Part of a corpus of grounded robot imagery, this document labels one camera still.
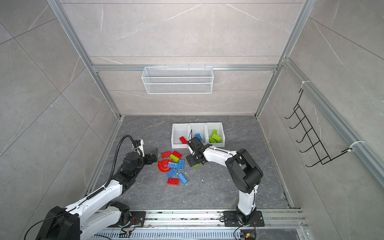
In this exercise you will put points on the blue lego brick middle left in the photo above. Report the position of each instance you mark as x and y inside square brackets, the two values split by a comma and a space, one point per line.
[173, 165]

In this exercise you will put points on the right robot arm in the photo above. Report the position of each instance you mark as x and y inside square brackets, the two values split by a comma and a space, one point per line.
[243, 169]

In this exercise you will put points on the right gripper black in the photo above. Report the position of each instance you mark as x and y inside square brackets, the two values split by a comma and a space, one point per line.
[190, 161]

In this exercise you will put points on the blue lego brick top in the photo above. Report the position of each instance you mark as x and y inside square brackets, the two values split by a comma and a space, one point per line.
[199, 137]

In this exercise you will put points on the red arch lego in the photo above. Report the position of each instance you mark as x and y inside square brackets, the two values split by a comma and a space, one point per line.
[163, 166]

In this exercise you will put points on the green lego brick top pile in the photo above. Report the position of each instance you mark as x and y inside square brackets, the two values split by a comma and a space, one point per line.
[174, 158]

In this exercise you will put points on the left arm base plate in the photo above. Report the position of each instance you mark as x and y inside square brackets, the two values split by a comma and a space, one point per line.
[132, 219]

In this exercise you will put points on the red lego brick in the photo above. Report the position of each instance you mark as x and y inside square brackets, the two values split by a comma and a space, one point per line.
[166, 155]
[177, 154]
[173, 182]
[183, 140]

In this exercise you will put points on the red lego brick bottom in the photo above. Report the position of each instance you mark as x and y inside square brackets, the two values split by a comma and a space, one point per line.
[173, 182]

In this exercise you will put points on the black wire hook rack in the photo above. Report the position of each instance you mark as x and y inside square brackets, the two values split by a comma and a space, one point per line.
[310, 135]

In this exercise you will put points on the white wire mesh basket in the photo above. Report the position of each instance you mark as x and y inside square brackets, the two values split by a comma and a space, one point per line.
[178, 80]

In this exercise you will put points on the aluminium front rail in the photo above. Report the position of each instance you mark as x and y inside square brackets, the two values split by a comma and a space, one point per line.
[210, 224]

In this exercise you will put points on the white three-compartment bin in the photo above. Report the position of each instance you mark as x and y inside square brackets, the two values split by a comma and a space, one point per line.
[188, 130]

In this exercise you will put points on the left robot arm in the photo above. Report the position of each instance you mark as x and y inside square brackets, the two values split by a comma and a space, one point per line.
[86, 217]

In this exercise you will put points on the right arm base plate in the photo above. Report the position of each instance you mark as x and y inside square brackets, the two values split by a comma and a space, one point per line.
[237, 219]

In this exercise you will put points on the blue lego brick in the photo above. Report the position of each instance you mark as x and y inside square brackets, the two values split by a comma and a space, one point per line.
[182, 178]
[181, 164]
[199, 137]
[173, 165]
[171, 173]

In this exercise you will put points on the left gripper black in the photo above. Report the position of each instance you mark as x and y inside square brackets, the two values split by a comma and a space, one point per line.
[150, 160]

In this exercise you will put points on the blue lego brick lower left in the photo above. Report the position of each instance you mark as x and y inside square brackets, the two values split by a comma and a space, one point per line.
[171, 173]

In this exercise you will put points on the green lego brick bottom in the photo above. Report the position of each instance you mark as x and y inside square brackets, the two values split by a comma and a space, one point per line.
[217, 138]

